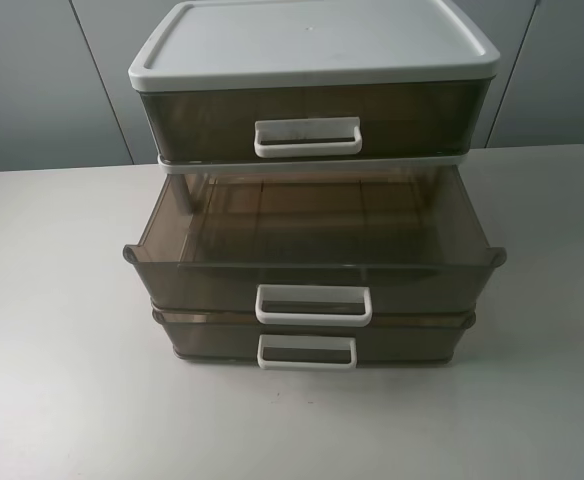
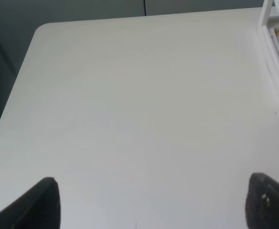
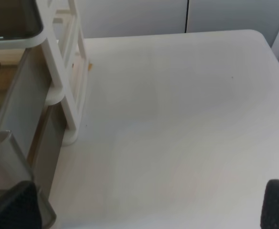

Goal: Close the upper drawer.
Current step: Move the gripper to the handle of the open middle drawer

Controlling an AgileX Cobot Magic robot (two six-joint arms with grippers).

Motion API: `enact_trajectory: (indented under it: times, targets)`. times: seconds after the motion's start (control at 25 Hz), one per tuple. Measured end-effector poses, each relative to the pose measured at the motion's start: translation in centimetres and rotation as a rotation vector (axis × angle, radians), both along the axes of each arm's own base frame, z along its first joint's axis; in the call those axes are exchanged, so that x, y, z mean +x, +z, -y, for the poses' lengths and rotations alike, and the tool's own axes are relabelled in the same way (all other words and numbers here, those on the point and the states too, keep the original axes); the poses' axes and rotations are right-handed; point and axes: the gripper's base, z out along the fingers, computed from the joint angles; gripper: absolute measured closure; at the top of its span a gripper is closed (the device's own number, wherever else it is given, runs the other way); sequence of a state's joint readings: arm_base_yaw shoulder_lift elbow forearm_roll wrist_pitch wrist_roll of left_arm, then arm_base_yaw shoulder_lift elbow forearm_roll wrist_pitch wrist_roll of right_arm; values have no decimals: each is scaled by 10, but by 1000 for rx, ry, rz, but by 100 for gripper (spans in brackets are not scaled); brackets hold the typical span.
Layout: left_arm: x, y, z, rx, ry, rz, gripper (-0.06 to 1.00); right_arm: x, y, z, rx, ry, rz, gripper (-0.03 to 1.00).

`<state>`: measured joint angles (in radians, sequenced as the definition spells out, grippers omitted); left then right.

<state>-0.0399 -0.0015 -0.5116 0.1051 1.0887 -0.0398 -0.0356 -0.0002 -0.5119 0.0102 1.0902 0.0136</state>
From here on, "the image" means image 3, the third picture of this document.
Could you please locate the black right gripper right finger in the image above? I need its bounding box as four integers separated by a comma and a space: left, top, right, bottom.
260, 179, 279, 229

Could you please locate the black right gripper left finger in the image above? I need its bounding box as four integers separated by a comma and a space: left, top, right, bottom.
0, 181, 42, 229

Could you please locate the translucent grey drawer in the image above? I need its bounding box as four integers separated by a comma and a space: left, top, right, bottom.
0, 47, 56, 229

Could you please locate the translucent lower drawer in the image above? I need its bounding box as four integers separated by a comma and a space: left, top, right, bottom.
27, 104, 66, 197

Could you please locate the white plastic drawer unit frame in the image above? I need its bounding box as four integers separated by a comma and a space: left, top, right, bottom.
0, 0, 89, 146

